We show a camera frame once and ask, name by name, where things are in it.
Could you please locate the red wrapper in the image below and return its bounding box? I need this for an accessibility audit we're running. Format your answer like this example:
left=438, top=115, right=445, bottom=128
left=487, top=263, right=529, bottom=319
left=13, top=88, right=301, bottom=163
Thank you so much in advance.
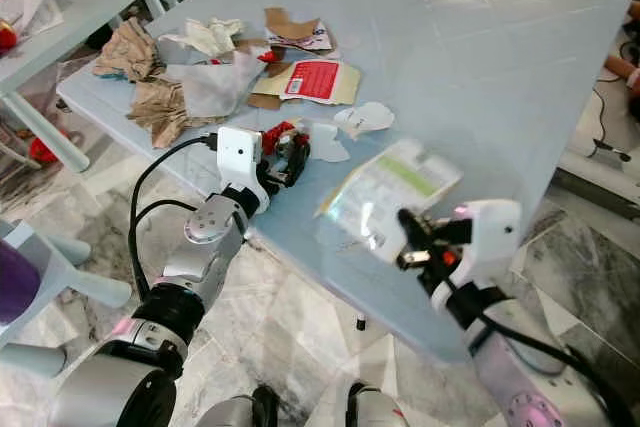
left=260, top=120, right=306, bottom=153

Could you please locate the clear plastic bag green label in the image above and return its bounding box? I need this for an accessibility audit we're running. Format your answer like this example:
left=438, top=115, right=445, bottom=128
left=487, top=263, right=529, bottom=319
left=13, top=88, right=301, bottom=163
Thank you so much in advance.
left=317, top=139, right=461, bottom=263

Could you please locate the purple rubbish bin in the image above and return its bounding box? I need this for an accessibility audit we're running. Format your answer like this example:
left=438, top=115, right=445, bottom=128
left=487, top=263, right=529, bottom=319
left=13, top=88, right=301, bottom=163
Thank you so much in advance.
left=0, top=240, right=43, bottom=326

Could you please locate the red and cream packet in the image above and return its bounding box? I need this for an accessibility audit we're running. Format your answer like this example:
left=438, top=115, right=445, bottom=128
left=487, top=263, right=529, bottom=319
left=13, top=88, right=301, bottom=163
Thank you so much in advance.
left=248, top=59, right=364, bottom=110

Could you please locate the grey white plastic bag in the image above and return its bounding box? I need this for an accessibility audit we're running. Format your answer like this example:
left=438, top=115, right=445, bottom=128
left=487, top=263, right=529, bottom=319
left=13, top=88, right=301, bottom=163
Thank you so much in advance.
left=165, top=50, right=266, bottom=120

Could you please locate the torn brown cardboard piece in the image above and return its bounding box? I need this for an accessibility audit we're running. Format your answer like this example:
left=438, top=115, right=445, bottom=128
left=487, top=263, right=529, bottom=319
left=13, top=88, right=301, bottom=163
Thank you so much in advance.
left=265, top=7, right=336, bottom=53

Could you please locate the crumpled white tissue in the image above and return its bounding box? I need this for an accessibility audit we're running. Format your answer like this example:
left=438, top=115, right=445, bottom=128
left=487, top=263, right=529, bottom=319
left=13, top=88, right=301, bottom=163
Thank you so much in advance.
left=157, top=17, right=246, bottom=58

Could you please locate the robot right leg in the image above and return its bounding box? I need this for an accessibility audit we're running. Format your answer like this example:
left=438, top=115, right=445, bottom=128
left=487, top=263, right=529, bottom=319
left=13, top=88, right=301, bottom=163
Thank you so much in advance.
left=345, top=381, right=411, bottom=427

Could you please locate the robot leg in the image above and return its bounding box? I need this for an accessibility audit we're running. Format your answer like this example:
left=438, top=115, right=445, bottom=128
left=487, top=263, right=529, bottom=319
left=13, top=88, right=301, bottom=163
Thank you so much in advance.
left=198, top=385, right=281, bottom=427
left=345, top=381, right=411, bottom=427

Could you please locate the large light blue table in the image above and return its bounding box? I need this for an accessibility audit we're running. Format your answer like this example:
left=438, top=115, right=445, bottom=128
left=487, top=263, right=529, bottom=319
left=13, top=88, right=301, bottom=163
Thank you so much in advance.
left=57, top=0, right=633, bottom=364

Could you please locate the red object on floor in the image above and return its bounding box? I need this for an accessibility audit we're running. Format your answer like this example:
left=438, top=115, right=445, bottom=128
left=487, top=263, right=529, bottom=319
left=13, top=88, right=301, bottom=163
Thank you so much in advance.
left=28, top=137, right=58, bottom=165

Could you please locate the light blue plastic chair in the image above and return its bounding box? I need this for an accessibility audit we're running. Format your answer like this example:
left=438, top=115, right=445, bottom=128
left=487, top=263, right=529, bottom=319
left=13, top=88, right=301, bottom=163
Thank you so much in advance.
left=0, top=222, right=101, bottom=378

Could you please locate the robot left leg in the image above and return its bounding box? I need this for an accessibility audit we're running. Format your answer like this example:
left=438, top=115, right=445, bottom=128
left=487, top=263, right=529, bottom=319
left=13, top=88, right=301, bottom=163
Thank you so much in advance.
left=198, top=385, right=281, bottom=427

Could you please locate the white crumpled bag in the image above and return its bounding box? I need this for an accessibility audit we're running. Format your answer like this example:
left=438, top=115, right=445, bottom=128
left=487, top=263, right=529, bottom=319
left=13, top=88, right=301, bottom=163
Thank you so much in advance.
left=0, top=0, right=61, bottom=40

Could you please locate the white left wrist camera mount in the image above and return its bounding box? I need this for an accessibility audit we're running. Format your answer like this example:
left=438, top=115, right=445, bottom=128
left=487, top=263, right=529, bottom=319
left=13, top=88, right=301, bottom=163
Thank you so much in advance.
left=217, top=127, right=269, bottom=213

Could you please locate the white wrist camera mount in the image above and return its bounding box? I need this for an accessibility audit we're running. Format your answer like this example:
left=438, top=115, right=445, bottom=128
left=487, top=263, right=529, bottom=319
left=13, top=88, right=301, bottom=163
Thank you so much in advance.
left=217, top=127, right=269, bottom=213
left=430, top=200, right=523, bottom=313

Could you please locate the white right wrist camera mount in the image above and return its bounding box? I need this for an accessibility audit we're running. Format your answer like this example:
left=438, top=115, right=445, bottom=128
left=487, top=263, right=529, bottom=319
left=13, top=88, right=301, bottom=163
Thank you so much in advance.
left=430, top=200, right=523, bottom=313

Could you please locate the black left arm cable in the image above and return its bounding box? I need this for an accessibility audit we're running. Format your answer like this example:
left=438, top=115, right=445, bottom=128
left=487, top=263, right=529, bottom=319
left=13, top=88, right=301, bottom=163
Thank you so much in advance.
left=128, top=134, right=221, bottom=298

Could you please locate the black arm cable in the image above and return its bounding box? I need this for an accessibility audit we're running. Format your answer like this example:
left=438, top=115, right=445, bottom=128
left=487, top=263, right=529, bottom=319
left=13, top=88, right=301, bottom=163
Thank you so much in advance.
left=128, top=134, right=221, bottom=298
left=455, top=287, right=626, bottom=427

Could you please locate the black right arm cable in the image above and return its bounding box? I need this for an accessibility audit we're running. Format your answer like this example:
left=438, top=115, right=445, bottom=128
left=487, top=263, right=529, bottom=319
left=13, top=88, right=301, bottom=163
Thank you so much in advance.
left=455, top=287, right=626, bottom=427

